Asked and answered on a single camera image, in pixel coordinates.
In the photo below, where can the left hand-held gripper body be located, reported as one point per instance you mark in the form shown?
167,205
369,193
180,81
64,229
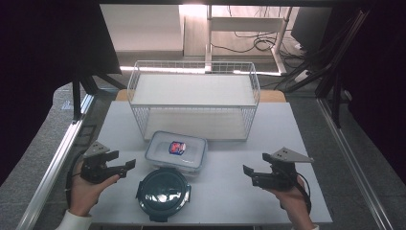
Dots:
92,166

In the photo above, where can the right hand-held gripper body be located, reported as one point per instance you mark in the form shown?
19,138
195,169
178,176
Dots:
282,177

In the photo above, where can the dark round lid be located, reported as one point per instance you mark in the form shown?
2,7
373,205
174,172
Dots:
162,195

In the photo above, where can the clear rectangular container with label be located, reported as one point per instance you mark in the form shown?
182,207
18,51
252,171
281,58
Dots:
161,150

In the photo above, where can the black curtain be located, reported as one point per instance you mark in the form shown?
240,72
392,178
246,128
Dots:
48,64
379,80

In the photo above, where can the tan wooden board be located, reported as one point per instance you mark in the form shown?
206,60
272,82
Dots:
271,96

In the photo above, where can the aluminium rail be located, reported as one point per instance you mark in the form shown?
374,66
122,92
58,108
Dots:
54,169
351,166

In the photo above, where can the person's right hand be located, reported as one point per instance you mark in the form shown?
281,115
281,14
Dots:
295,204

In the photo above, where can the white cabinet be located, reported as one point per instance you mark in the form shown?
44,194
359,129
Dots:
143,28

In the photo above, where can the white metal table frame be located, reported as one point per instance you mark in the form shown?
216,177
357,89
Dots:
245,24

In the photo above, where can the person's left hand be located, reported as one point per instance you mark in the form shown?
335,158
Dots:
84,196

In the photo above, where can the black metal stand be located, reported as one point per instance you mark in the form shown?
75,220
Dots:
336,96
76,102

